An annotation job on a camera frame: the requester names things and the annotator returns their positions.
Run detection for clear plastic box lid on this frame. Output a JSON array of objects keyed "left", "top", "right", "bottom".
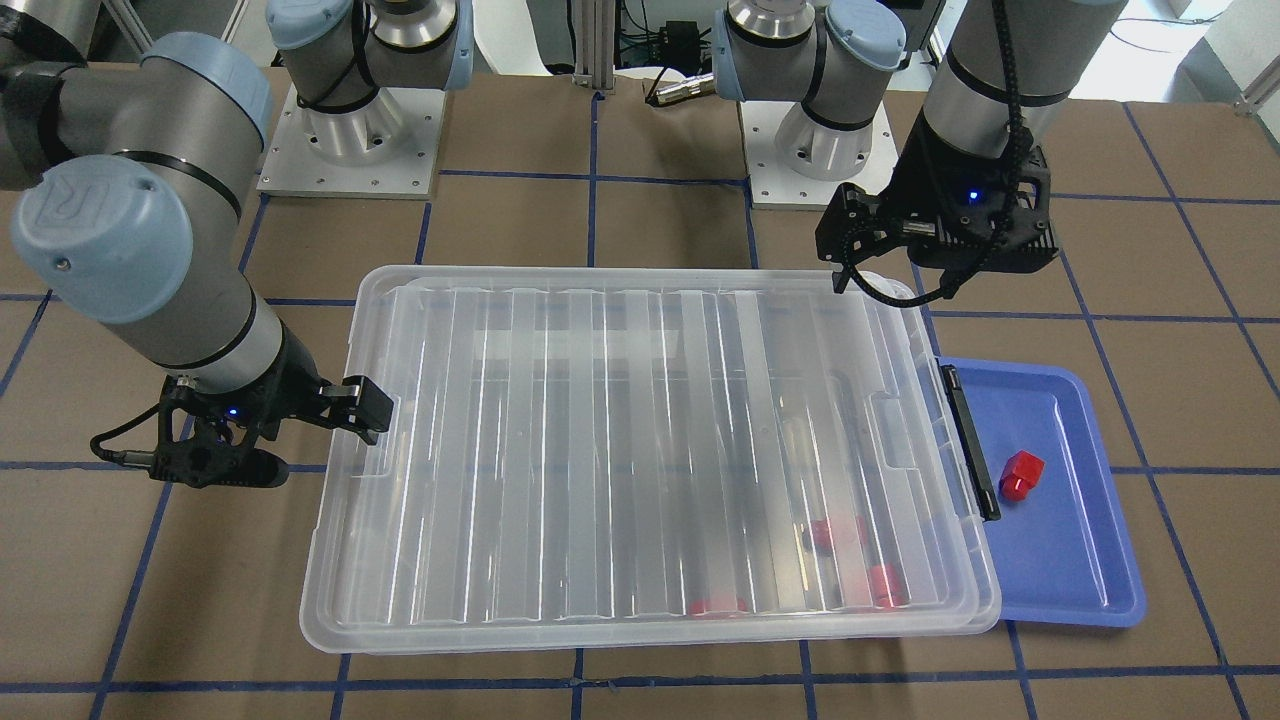
[{"left": 300, "top": 265, "right": 1002, "bottom": 655}]

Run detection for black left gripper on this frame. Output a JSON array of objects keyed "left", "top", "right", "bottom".
[{"left": 815, "top": 135, "right": 1060, "bottom": 274}]

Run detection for aluminium frame post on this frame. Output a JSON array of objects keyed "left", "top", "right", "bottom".
[{"left": 570, "top": 0, "right": 620, "bottom": 95}]

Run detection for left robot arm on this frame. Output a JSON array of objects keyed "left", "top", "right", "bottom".
[{"left": 710, "top": 1, "right": 1124, "bottom": 287}]

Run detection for blue plastic tray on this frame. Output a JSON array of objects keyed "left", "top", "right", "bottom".
[{"left": 940, "top": 357, "right": 1147, "bottom": 628}]

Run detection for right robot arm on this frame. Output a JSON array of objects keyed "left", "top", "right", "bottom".
[{"left": 3, "top": 1, "right": 394, "bottom": 488}]

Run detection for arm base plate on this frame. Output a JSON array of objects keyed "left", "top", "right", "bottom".
[
  {"left": 257, "top": 88, "right": 449, "bottom": 200},
  {"left": 739, "top": 101, "right": 899, "bottom": 211}
]

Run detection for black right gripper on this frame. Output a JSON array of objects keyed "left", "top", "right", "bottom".
[{"left": 150, "top": 329, "right": 396, "bottom": 489}]

